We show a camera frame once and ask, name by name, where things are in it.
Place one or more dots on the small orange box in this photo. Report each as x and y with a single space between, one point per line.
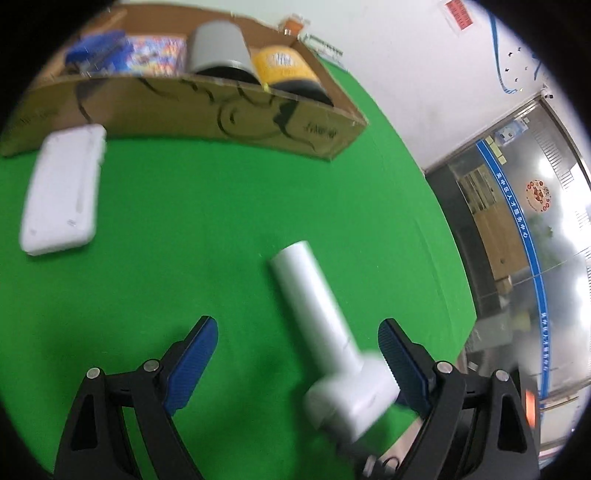
293 25

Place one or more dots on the large cardboard box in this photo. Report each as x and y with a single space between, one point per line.
161 110

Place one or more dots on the grey cylindrical canister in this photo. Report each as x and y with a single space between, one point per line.
217 44

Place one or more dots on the white flat plastic case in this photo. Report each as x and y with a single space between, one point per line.
64 194

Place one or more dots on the yellow cylindrical canister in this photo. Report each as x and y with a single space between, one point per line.
281 62

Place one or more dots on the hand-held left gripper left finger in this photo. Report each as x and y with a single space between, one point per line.
194 364

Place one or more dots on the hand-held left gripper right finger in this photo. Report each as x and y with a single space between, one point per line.
401 364

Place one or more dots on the colourful board game box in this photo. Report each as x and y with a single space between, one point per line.
154 55

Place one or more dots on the white handheld device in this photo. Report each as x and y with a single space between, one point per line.
314 304

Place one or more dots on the green table cloth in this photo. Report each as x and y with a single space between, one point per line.
207 207

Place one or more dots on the blue circuit board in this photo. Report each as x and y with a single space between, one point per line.
99 50

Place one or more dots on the clear plastic case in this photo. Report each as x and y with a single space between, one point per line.
323 46

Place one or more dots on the red wall sign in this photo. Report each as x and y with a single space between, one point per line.
459 14

